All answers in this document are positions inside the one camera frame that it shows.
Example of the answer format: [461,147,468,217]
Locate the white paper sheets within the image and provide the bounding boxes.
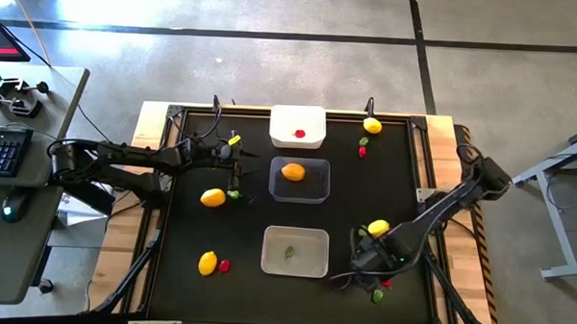
[54,180,115,229]

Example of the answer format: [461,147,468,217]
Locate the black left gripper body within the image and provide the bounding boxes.
[189,137,243,170]

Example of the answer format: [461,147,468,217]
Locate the black aluminium table frame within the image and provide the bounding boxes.
[118,102,464,324]

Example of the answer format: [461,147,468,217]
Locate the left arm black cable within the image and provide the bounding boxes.
[166,104,224,144]

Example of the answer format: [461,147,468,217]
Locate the light grey plastic bin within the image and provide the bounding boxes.
[260,225,332,280]

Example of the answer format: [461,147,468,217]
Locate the grey desk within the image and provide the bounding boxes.
[0,63,90,308]

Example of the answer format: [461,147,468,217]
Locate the black white desk clamp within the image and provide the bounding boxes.
[0,92,44,120]
[0,72,51,97]

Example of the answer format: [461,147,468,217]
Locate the grey metal table frame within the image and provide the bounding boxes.
[508,119,577,282]

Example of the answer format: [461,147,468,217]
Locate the clear plastic bin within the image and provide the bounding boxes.
[267,156,332,206]

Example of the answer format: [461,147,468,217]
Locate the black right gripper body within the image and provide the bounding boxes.
[349,235,390,282]

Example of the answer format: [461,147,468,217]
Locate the black computer mouse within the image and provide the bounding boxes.
[1,189,33,224]

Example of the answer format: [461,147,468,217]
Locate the black backlit keyboard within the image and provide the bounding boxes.
[0,126,35,179]

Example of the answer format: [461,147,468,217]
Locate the orange citrus fruit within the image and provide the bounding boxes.
[280,162,307,183]

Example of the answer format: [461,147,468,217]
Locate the golden yellow lemon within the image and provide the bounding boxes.
[199,187,228,209]

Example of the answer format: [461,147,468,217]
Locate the small silver metal bracket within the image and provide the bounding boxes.
[415,187,438,204]

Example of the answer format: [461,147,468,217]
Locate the yellow black hazard tape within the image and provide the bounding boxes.
[448,124,506,324]

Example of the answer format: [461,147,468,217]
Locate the black table mat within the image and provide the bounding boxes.
[146,110,440,324]

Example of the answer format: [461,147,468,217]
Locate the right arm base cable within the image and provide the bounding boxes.
[455,142,487,166]

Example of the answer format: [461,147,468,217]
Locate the black diagonal frame strut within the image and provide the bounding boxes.
[92,227,164,318]
[419,250,491,324]

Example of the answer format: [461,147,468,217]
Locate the white plastic bin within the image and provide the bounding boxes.
[267,104,328,151]

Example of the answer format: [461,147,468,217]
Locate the tan floor cable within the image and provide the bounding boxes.
[0,0,53,67]

